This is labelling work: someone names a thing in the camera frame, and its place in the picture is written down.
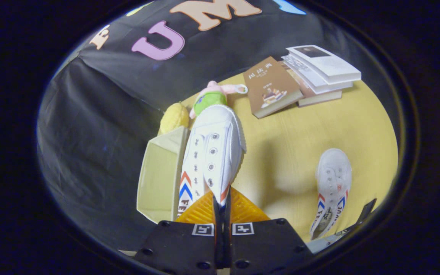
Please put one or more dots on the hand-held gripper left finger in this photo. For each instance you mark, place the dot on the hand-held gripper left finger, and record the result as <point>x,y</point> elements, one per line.
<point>181,244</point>

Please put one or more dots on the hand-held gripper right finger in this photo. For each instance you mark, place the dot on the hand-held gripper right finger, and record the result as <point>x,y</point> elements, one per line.
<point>266,244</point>

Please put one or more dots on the beige storage box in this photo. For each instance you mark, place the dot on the beige storage box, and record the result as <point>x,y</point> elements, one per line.
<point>159,175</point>

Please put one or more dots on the white canvas shoe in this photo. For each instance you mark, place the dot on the white canvas shoe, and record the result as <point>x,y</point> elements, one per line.
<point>220,130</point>
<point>334,168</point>

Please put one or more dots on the yellow lemon plush toy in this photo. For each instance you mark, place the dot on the yellow lemon plush toy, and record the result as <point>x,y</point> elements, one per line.
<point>174,118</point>

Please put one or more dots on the black backdrop cloth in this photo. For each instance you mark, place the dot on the black backdrop cloth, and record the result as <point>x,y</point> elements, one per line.
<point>90,133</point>

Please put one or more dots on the pink plush toy green shirt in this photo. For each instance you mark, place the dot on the pink plush toy green shirt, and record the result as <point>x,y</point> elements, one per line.
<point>210,98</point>

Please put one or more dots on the brown cover book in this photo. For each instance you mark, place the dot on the brown cover book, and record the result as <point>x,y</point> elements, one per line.
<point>269,84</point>

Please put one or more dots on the white patterned cover book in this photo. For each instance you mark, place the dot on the white patterned cover book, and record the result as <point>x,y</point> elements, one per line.
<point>311,78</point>

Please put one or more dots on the white book dark photo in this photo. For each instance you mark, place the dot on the white book dark photo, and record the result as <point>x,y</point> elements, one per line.
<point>330,63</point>

